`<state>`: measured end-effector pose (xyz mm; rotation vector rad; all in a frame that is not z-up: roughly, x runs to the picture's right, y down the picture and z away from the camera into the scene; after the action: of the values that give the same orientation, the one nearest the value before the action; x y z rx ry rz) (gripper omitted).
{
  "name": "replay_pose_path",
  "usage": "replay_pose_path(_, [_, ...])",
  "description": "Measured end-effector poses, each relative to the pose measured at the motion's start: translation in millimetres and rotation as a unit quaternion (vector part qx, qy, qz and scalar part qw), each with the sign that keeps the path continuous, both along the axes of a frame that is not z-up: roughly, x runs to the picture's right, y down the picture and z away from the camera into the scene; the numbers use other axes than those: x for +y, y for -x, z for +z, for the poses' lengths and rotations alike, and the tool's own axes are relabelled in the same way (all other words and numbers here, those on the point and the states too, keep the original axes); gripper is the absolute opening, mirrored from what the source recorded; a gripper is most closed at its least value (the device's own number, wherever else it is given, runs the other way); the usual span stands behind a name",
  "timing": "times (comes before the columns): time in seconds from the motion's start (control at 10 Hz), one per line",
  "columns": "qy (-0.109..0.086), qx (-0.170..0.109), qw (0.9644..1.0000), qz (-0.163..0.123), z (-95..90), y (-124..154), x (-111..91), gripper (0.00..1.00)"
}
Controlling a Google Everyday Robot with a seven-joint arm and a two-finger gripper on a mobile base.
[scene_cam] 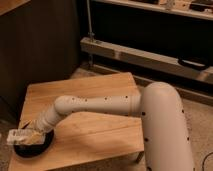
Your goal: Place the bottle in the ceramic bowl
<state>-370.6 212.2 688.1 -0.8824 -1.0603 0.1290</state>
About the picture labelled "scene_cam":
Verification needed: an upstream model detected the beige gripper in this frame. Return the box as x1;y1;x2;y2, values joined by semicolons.
21;120;47;137

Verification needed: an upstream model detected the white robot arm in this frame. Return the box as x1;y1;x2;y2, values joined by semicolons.
21;82;195;171

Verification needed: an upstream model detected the black ceramic bowl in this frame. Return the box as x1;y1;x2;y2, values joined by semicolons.
13;131;54;158

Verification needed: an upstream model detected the wooden table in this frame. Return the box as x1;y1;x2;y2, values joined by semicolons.
8;72;144;171

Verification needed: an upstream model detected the metal shelf rack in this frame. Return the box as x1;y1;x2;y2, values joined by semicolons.
80;0;213;106

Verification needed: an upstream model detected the black object on shelf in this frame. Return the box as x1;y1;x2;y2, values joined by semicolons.
177;58;210;71

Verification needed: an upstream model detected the black cable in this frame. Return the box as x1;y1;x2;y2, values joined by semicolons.
200;151;213;171

